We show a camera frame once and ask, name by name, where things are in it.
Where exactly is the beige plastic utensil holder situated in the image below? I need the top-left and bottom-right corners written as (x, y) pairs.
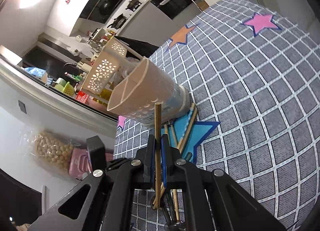
top-left (107, 59), bottom-right (190, 127)

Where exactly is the blue patterned wooden chopstick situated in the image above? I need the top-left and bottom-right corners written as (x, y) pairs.
top-left (152, 103), bottom-right (197, 209)

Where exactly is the plain wooden chopstick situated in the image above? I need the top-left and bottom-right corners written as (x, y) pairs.
top-left (155, 102), bottom-right (162, 202)

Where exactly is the wooden chopstick on table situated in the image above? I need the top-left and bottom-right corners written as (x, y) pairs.
top-left (163, 124), bottom-right (180, 222)

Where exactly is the pink plastic case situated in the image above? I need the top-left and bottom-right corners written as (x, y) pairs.
top-left (68, 147), bottom-right (113, 180)

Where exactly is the bag of beige balls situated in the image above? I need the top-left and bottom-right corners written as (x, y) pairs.
top-left (25, 131), bottom-right (75, 174)

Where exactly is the beige flower-cutout storage cart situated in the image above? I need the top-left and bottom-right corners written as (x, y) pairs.
top-left (76, 37), bottom-right (144, 104)

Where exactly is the grey checked star tablecloth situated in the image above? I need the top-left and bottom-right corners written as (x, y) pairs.
top-left (113, 0), bottom-right (320, 231)

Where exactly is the black wok on stove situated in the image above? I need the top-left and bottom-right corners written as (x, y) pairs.
top-left (107, 14), bottom-right (127, 30)

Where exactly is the black pot on stove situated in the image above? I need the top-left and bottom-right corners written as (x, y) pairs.
top-left (126, 0), bottom-right (142, 12)

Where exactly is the black range hood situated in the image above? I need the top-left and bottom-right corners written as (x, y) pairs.
top-left (79, 0), bottom-right (123, 24)

